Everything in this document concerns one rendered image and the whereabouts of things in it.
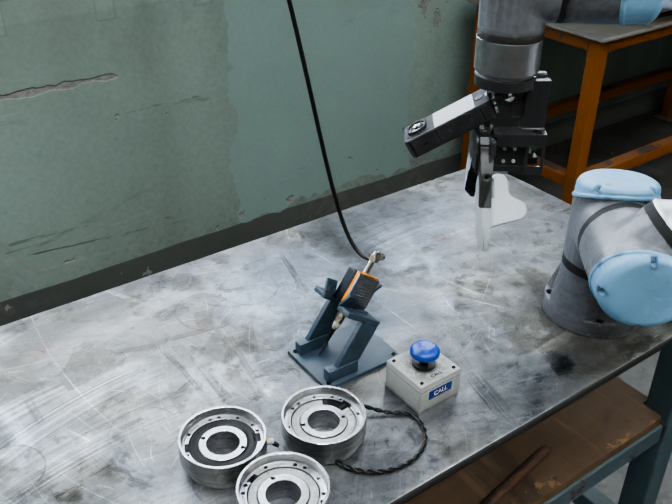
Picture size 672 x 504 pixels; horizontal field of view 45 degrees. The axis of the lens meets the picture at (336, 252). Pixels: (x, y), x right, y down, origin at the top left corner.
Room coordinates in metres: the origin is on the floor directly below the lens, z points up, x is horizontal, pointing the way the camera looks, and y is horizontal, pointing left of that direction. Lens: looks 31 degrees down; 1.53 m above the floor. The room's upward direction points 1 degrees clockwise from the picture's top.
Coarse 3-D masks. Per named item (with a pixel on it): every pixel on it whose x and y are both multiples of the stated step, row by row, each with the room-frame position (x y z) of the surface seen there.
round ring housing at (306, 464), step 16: (256, 464) 0.66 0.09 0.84; (272, 464) 0.67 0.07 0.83; (288, 464) 0.67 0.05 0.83; (304, 464) 0.67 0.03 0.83; (320, 464) 0.66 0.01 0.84; (240, 480) 0.64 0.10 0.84; (272, 480) 0.65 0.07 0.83; (288, 480) 0.65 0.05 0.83; (320, 480) 0.65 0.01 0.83; (240, 496) 0.62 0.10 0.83; (272, 496) 0.64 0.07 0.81; (288, 496) 0.65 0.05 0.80; (304, 496) 0.62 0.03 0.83; (320, 496) 0.62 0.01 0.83
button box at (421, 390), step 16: (400, 368) 0.83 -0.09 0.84; (416, 368) 0.83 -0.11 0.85; (432, 368) 0.83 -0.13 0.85; (448, 368) 0.83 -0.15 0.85; (400, 384) 0.82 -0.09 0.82; (416, 384) 0.80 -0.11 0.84; (432, 384) 0.80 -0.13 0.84; (448, 384) 0.82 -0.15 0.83; (416, 400) 0.80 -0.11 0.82; (432, 400) 0.80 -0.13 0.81
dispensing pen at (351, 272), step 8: (368, 256) 0.94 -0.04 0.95; (376, 256) 0.93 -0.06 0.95; (384, 256) 0.94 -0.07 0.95; (368, 264) 0.93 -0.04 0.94; (352, 272) 0.92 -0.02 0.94; (368, 272) 0.93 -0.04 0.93; (344, 280) 0.92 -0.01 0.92; (344, 288) 0.91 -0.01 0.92; (336, 296) 0.91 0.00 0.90; (336, 320) 0.90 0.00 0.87; (336, 328) 0.90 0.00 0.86; (328, 336) 0.89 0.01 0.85; (320, 352) 0.89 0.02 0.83
